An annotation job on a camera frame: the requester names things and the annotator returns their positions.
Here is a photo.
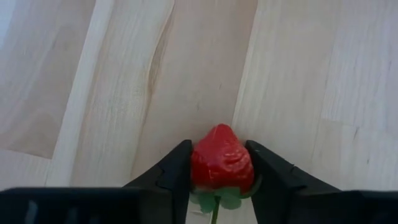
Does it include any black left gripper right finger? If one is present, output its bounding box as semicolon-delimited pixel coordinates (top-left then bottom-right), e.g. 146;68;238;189
244;139;342;224

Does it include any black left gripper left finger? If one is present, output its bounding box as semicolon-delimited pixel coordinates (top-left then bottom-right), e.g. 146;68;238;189
123;139;194;224

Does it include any large leafy red strawberry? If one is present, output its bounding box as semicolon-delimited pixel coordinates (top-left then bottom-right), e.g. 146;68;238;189
189;123;262;224

